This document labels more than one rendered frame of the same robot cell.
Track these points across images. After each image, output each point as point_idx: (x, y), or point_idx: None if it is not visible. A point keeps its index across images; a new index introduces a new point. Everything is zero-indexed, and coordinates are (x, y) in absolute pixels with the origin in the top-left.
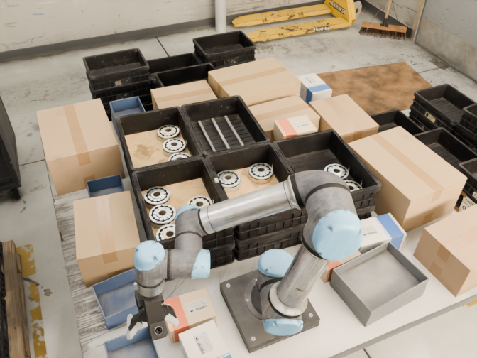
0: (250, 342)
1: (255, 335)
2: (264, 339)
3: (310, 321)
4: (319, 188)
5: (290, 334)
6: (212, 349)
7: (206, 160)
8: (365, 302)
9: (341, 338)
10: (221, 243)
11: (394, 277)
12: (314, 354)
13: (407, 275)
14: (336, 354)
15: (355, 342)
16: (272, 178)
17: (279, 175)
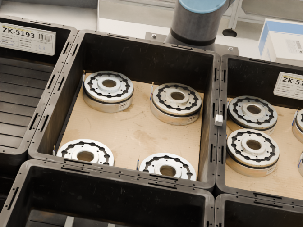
0: (235, 49)
1: (227, 50)
2: (218, 45)
3: (158, 34)
4: None
5: None
6: (286, 39)
7: (214, 176)
8: (85, 17)
9: (130, 29)
10: (235, 97)
11: (23, 17)
12: (167, 32)
13: (7, 12)
14: (146, 24)
15: (117, 22)
16: None
17: (54, 139)
